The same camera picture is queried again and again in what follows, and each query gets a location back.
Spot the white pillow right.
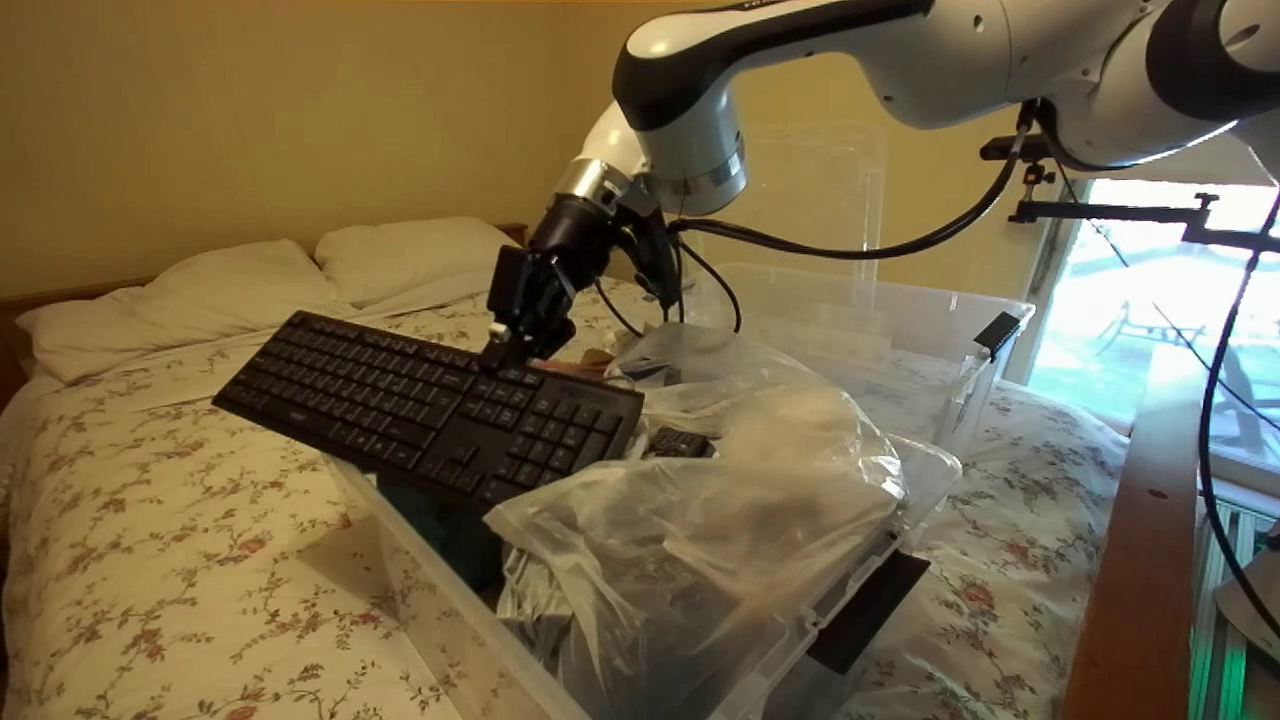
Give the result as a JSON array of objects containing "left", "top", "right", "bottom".
[{"left": 316, "top": 217, "right": 513, "bottom": 317}]

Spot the white pillow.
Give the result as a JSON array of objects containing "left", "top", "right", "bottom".
[
  {"left": 316, "top": 217, "right": 513, "bottom": 317},
  {"left": 21, "top": 238, "right": 354, "bottom": 385}
]

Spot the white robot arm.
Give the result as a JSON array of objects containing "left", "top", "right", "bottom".
[{"left": 486, "top": 0, "right": 1280, "bottom": 368}]

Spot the empty clear plastic container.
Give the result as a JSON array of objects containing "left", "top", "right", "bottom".
[{"left": 683, "top": 261, "right": 1036, "bottom": 461}]

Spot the clear container lid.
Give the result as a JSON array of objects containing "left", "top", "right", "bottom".
[{"left": 720, "top": 55, "right": 883, "bottom": 278}]

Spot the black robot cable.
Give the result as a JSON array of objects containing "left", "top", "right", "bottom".
[{"left": 586, "top": 113, "right": 1056, "bottom": 335}]

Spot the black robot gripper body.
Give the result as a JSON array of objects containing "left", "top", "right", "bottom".
[{"left": 487, "top": 192, "right": 663, "bottom": 352}]

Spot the floral bed sheet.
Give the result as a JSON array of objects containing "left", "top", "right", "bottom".
[{"left": 3, "top": 331, "right": 1127, "bottom": 720}]

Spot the clear plastic bag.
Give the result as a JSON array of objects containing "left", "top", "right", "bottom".
[{"left": 487, "top": 327, "right": 907, "bottom": 720}]

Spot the white pillow left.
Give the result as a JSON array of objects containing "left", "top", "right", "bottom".
[{"left": 21, "top": 238, "right": 354, "bottom": 385}]

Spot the black computer keyboard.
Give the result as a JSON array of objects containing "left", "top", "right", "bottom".
[{"left": 212, "top": 313, "right": 644, "bottom": 506}]

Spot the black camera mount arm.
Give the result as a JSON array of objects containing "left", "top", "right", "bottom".
[{"left": 980, "top": 134, "right": 1280, "bottom": 255}]

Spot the clear container with bags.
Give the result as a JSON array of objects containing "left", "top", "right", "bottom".
[{"left": 340, "top": 325, "right": 960, "bottom": 720}]

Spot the wooden bed footboard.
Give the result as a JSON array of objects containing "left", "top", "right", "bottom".
[{"left": 1060, "top": 349, "right": 1203, "bottom": 720}]

